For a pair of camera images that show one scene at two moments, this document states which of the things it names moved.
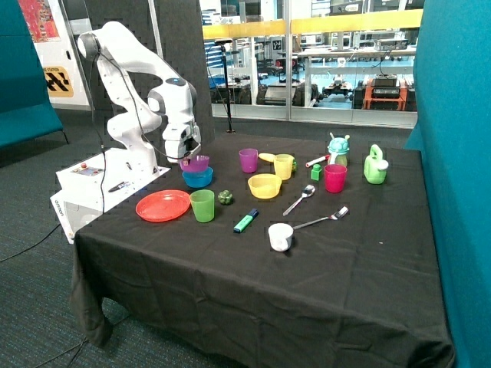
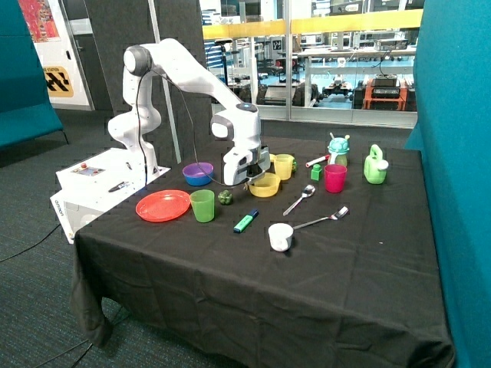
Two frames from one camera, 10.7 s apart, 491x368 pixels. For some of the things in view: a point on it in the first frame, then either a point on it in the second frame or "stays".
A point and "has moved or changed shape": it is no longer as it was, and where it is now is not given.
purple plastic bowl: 195,163 has moved or changed shape
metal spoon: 308,190 stays
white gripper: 182,139 -> 245,165
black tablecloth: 275,250 stays
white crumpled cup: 281,235 stays
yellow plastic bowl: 263,185 stays
